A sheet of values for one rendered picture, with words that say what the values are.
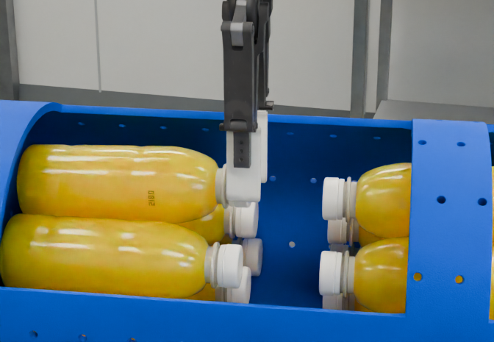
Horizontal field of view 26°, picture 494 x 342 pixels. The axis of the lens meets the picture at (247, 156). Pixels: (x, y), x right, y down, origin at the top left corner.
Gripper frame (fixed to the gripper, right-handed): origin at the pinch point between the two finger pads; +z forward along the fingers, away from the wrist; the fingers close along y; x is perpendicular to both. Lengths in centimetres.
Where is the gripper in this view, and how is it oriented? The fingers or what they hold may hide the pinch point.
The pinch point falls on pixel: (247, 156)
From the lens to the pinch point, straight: 96.9
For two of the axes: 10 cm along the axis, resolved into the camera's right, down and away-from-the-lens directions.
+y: 1.4, -3.5, 9.2
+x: -9.9, -0.5, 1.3
